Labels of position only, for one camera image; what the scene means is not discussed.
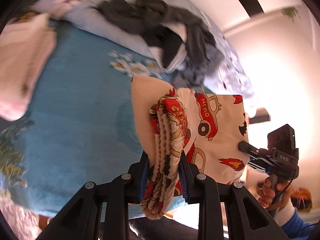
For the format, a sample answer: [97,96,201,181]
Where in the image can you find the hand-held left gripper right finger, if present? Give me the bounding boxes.
[180,154,288,240]

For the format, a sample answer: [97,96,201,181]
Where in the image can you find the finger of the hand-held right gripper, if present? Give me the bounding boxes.
[238,141,260,157]

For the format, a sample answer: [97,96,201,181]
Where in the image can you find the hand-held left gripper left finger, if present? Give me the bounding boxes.
[37,152,150,240]

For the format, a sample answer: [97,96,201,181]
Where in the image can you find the cream car print pants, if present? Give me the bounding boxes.
[131,76,249,220]

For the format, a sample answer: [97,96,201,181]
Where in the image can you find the person's right hand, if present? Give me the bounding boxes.
[257,176,293,209]

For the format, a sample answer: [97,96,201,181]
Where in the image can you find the dark rectangular object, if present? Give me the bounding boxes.
[250,107,272,124]

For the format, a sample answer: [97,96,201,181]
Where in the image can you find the orange cloth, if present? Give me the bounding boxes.
[291,187,313,212]

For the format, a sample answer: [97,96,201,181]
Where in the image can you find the teal floral blanket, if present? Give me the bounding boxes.
[0,10,248,217]

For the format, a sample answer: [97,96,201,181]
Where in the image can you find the blue grey garment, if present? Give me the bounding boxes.
[172,50,225,87]

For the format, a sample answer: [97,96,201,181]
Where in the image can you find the black white striped garment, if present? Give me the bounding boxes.
[147,22,188,72]

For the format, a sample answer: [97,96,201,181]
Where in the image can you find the green hanging plant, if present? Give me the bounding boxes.
[281,6,300,22]

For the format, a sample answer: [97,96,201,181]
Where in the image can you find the white black glossy wardrobe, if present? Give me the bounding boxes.
[165,0,303,35]

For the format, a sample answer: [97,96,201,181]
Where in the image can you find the dark grey fleece garment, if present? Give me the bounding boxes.
[96,0,218,65]

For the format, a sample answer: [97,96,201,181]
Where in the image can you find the white pink folded cloth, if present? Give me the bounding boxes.
[0,12,57,122]

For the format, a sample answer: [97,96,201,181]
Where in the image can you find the blue daisy print duvet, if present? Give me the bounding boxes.
[32,0,255,103]

